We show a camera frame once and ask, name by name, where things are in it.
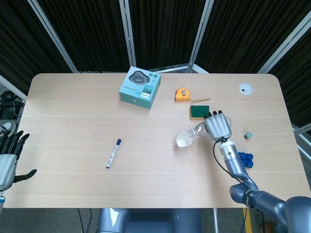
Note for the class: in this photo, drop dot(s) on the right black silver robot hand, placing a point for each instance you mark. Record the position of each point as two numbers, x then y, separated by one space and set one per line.
217 126

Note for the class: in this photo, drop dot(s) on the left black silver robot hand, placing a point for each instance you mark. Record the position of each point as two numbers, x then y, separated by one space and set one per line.
7 167

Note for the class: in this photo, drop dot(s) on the transparent plastic bottle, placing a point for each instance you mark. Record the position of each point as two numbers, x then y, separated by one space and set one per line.
196 131

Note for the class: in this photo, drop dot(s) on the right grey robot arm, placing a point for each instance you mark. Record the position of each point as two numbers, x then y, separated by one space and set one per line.
267 201

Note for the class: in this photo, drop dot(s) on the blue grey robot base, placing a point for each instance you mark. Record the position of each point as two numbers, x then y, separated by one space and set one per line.
148 222

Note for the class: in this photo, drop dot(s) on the white paper cup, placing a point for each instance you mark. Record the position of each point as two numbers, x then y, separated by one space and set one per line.
182 142

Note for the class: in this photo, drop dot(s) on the green yellow sponge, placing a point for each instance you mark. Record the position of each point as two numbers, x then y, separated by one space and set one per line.
197 111

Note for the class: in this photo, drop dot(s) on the small grey eraser cube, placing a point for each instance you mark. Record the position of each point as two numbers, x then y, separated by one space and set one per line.
247 136

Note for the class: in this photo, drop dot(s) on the grey white sneaker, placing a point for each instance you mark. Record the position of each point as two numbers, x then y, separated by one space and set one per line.
7 128

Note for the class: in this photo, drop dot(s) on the blue toy brick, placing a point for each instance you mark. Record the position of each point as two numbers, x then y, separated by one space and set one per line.
248 160

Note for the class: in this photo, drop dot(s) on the yellow tape measure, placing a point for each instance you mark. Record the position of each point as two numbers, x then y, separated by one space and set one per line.
182 95

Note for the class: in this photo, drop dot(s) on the teal speaker box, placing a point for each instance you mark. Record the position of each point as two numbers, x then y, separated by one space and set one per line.
139 88

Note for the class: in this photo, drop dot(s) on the black pleated curtain panel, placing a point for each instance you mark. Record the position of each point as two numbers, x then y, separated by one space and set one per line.
92 34
247 34
298 80
19 43
165 31

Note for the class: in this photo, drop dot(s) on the white table leg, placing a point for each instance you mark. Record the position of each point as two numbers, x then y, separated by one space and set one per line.
215 221

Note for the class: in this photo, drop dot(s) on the blue white marker pen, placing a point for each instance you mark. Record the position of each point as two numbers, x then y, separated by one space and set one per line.
113 154

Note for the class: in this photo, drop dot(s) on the white partition frame post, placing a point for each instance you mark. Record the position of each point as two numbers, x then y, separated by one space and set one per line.
284 43
302 133
200 36
128 34
52 36
12 87

